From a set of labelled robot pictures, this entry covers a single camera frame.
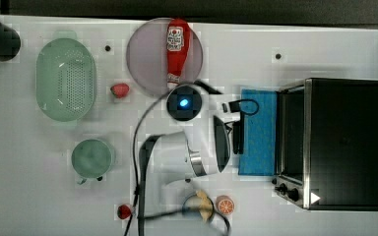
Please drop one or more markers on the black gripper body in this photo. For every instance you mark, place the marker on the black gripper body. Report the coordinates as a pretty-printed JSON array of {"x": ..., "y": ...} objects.
[{"x": 237, "y": 128}]

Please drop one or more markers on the blue oven door with handle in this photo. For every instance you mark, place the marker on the blue oven door with handle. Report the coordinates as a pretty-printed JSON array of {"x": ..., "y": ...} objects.
[{"x": 259, "y": 138}]

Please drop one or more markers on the black toaster oven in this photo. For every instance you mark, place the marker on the black toaster oven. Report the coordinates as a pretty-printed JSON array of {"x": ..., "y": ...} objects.
[{"x": 327, "y": 144}]

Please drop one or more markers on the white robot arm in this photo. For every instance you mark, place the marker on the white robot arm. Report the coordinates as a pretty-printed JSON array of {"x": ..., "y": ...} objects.
[{"x": 200, "y": 148}]

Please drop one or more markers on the red ketchup bottle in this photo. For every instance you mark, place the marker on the red ketchup bottle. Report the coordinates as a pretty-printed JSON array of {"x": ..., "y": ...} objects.
[{"x": 177, "y": 45}]

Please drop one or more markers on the orange half slice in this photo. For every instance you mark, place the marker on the orange half slice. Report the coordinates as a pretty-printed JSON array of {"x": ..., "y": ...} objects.
[{"x": 225, "y": 205}]

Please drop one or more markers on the peeled banana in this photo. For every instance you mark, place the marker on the peeled banana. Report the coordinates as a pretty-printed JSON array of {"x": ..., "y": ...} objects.
[{"x": 203, "y": 203}]

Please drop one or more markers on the grey round plate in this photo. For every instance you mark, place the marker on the grey round plate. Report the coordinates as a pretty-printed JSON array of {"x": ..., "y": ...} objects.
[{"x": 146, "y": 57}]

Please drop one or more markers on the blue bowl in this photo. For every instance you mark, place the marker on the blue bowl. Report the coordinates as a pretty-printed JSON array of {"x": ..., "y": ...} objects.
[{"x": 190, "y": 205}]

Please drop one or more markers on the red strawberry near colander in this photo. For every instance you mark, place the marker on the red strawberry near colander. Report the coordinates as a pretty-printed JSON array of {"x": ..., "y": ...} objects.
[{"x": 120, "y": 90}]

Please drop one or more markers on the green mug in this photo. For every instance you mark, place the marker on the green mug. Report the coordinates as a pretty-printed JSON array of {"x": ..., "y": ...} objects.
[{"x": 92, "y": 159}]

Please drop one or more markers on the red strawberry near table edge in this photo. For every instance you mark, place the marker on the red strawberry near table edge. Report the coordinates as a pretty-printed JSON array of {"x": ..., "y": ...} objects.
[{"x": 124, "y": 212}]

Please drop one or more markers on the green perforated colander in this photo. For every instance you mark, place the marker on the green perforated colander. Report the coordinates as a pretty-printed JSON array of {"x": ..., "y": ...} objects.
[{"x": 65, "y": 78}]

